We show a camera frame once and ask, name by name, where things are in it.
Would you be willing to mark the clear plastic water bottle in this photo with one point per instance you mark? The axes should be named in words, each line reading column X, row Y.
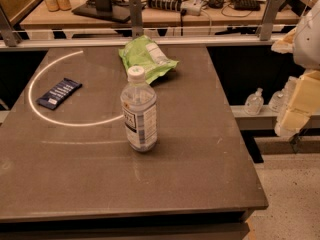
column 138, row 100

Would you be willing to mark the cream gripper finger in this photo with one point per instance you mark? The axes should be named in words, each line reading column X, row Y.
column 303, row 102
column 285, row 44

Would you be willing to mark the black power strip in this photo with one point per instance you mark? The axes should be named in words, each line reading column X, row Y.
column 170, row 5

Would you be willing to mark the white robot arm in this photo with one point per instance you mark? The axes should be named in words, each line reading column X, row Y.
column 306, row 46

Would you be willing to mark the black device on desk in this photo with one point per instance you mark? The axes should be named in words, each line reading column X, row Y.
column 250, row 5

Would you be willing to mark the clear sanitizer bottle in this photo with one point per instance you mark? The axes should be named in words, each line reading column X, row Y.
column 276, row 101
column 254, row 102

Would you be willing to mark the black monitor stand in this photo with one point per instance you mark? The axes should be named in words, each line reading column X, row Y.
column 104, row 10

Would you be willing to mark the dark blue snack bar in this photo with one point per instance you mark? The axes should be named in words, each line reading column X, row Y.
column 53, row 98

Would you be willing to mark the right clear sanitizer bottle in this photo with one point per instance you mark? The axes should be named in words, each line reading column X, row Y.
column 276, row 101

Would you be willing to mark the white power adapter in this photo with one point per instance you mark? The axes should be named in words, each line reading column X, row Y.
column 192, row 8

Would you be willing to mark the green snack bag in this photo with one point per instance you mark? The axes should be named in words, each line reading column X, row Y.
column 145, row 52

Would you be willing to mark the left clear sanitizer bottle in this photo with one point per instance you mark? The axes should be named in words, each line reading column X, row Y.
column 254, row 102

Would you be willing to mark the wooden desk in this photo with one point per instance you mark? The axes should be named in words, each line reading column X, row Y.
column 41, row 18

